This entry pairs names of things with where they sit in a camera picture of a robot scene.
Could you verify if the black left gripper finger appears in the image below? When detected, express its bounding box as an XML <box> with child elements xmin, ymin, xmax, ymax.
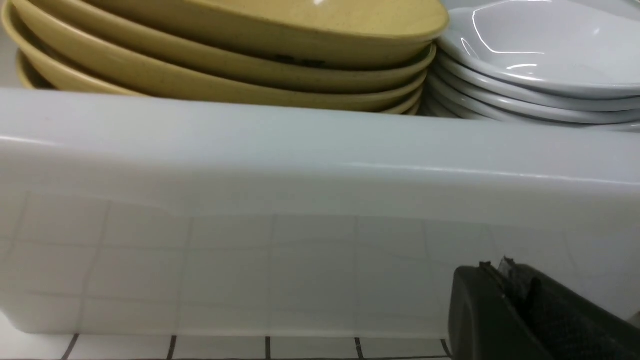
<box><xmin>448</xmin><ymin>257</ymin><xmax>640</xmax><ymax>360</ymax></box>

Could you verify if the stack of yellow noodle bowls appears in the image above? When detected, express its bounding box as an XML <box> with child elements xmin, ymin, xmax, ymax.
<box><xmin>1</xmin><ymin>0</ymin><xmax>450</xmax><ymax>114</ymax></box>

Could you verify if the stack of white side dishes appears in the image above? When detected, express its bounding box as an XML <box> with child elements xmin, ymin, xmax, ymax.
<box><xmin>423</xmin><ymin>0</ymin><xmax>640</xmax><ymax>133</ymax></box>

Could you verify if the white translucent plastic tub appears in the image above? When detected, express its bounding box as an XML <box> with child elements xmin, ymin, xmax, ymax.
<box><xmin>0</xmin><ymin>88</ymin><xmax>640</xmax><ymax>338</ymax></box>

